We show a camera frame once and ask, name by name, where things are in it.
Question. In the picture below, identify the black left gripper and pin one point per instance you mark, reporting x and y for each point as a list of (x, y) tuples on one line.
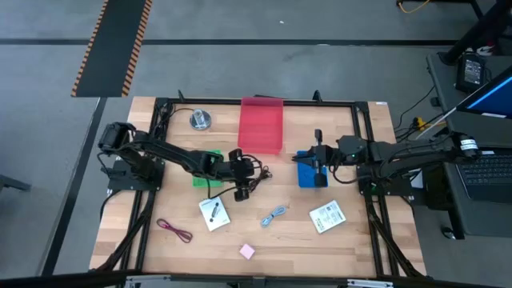
[(238, 170)]

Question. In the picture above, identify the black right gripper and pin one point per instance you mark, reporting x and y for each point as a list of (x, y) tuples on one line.
[(326, 157)]

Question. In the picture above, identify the white box with adapter print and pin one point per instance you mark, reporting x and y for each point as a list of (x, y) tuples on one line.
[(214, 214)]

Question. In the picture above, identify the white box with green print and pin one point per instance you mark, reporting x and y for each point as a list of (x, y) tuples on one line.
[(327, 216)]

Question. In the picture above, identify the pink cube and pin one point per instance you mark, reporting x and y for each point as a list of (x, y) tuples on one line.
[(247, 251)]

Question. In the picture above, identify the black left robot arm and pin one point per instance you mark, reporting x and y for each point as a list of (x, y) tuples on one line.
[(172, 152)]

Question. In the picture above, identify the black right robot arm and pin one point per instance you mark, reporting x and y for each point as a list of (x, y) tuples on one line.
[(400, 154)]

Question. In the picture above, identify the blue plastic bin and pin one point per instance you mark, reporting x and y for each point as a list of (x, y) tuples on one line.
[(306, 178)]

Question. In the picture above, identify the red plastic bin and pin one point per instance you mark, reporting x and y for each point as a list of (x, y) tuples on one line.
[(260, 128)]

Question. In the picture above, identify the green plastic bin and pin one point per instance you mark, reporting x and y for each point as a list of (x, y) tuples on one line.
[(200, 183)]

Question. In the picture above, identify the round metal disc weight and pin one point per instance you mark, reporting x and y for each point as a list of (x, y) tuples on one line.
[(200, 120)]

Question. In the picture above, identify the white paper sheet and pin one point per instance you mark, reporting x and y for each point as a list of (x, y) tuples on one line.
[(417, 180)]

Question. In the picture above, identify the yellow plug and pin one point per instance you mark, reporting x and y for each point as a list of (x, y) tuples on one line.
[(420, 123)]

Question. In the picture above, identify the black caster wheel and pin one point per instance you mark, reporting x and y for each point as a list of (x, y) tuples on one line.
[(447, 232)]

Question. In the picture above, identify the black laptop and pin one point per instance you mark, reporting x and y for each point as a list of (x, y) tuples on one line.
[(488, 178)]

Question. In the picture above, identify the dark grey desk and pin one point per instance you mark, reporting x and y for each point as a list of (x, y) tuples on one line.
[(480, 220)]

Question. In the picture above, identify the black power adapter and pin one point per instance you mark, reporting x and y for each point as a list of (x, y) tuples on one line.
[(472, 72)]

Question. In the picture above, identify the black mat with orange stripes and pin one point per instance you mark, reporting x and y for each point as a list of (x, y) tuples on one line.
[(112, 48)]

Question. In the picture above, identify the monitor with blue screen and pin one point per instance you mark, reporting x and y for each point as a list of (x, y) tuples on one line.
[(496, 98)]

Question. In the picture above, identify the person's shoe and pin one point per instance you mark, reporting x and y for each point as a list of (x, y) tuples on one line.
[(486, 50)]

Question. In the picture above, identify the black desk leg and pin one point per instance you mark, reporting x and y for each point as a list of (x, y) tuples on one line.
[(480, 32)]

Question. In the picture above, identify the black crossbar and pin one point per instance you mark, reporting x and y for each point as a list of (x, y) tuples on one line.
[(60, 282)]

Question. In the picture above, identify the grey chair leg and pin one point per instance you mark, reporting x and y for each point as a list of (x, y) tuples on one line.
[(12, 183)]

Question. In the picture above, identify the black aluminium frame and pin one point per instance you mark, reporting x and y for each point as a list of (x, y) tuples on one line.
[(224, 101)]

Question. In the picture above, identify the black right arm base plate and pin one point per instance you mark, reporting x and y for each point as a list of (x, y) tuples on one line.
[(396, 191)]

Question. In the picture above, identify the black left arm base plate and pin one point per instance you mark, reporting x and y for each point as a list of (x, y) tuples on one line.
[(132, 185)]

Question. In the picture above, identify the silver bracket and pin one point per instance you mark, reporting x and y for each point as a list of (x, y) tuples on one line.
[(148, 282), (370, 284)]

